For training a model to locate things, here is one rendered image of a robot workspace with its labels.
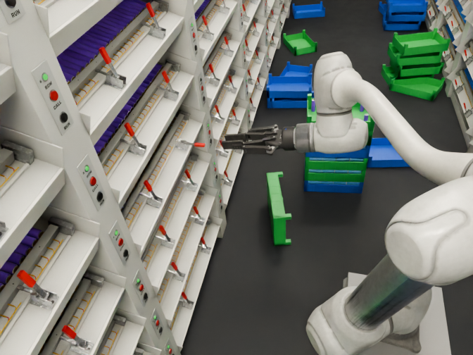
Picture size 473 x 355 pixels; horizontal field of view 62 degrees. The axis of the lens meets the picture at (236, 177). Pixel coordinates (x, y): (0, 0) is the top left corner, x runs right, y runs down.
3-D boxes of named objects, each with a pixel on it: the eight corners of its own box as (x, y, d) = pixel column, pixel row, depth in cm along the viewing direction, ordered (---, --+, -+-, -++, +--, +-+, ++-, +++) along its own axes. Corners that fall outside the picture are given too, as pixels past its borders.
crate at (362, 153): (364, 133, 204) (366, 120, 198) (368, 158, 189) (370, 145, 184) (305, 132, 208) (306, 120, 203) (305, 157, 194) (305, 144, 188)
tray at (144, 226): (200, 132, 148) (205, 112, 142) (138, 264, 106) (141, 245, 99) (150, 113, 147) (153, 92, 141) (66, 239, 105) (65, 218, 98)
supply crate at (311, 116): (368, 107, 193) (371, 93, 188) (373, 132, 178) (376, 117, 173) (307, 107, 198) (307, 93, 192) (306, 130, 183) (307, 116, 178)
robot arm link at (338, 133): (317, 148, 126) (314, 108, 122) (368, 146, 121) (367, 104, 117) (314, 159, 116) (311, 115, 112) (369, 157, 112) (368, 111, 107)
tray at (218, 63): (238, 50, 198) (246, 25, 188) (206, 117, 155) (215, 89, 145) (200, 35, 197) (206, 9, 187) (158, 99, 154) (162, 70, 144)
